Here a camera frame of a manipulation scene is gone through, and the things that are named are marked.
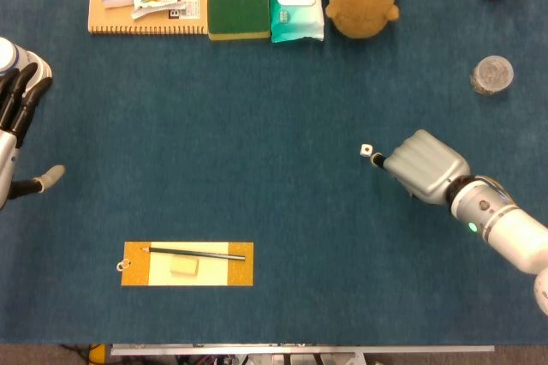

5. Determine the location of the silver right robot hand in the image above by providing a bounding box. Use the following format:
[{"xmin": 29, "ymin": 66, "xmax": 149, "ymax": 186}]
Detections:
[{"xmin": 371, "ymin": 129, "xmax": 471, "ymax": 206}]

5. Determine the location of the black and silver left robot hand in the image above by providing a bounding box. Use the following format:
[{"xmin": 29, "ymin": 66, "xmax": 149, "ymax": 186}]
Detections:
[{"xmin": 0, "ymin": 63, "xmax": 66, "ymax": 212}]

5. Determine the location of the clear jar of clips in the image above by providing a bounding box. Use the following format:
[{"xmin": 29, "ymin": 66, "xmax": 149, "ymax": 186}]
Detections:
[{"xmin": 469, "ymin": 55, "xmax": 515, "ymax": 97}]

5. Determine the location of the blue tablecloth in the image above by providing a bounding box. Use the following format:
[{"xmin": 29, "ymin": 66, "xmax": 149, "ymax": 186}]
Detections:
[{"xmin": 0, "ymin": 0, "xmax": 548, "ymax": 347}]

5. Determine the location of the beige eraser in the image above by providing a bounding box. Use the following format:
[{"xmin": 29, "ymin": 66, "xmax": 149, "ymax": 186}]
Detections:
[{"xmin": 170, "ymin": 256, "xmax": 200, "ymax": 276}]

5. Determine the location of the cork clipboard with paper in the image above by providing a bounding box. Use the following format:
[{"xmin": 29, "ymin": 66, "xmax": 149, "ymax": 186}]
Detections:
[{"xmin": 121, "ymin": 241, "xmax": 255, "ymax": 287}]

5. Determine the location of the dark green pencil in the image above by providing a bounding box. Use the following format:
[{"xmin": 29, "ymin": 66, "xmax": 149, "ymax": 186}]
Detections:
[{"xmin": 140, "ymin": 245, "xmax": 247, "ymax": 262}]

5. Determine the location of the cream paper sheet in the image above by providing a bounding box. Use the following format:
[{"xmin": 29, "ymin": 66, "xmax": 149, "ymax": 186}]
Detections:
[{"xmin": 148, "ymin": 242, "xmax": 230, "ymax": 286}]

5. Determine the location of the green and yellow sponge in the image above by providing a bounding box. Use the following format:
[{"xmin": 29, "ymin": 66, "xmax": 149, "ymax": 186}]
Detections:
[{"xmin": 206, "ymin": 0, "xmax": 271, "ymax": 42}]

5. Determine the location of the metal table edge rail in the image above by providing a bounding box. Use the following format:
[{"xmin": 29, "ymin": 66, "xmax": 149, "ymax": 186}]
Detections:
[{"xmin": 110, "ymin": 344, "xmax": 496, "ymax": 365}]

